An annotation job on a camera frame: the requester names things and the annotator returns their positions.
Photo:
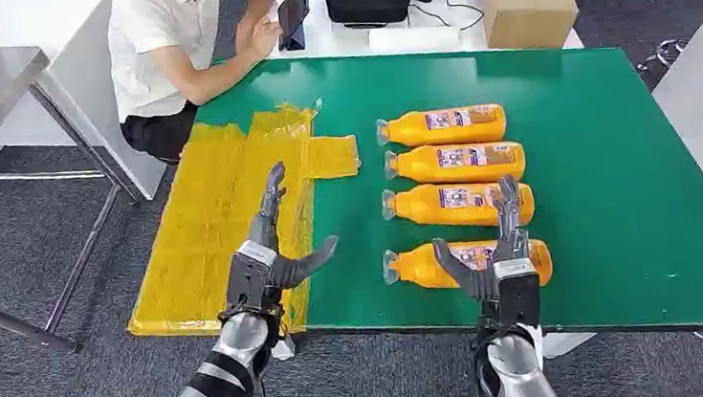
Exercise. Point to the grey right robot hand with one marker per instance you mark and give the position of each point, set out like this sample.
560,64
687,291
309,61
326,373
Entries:
508,209

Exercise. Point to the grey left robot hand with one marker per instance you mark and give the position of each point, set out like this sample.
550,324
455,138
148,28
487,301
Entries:
271,210

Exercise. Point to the orange drink bottle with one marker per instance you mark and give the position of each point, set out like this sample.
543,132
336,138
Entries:
419,167
419,207
418,267
409,131

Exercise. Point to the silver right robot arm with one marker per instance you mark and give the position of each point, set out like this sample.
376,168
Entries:
519,373

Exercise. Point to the yellow sheet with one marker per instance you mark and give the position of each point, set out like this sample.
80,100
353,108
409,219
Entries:
213,215

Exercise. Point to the green table mat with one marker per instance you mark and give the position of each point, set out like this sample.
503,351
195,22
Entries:
591,170

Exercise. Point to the person's right hand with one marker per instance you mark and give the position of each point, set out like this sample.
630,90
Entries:
265,37

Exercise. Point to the white desk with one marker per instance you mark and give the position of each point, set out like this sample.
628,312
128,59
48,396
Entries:
337,39

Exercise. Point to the brown cardboard box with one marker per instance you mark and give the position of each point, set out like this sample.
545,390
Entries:
526,13

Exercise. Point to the black tablet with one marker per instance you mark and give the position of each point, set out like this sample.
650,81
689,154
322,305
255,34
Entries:
292,11

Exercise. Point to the person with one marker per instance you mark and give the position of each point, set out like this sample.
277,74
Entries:
147,43

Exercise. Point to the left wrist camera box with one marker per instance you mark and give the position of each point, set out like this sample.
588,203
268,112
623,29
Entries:
251,282

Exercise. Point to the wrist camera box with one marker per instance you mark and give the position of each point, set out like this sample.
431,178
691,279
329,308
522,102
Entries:
251,282
519,300

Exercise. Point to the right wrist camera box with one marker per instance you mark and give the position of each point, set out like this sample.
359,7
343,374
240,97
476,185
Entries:
519,300

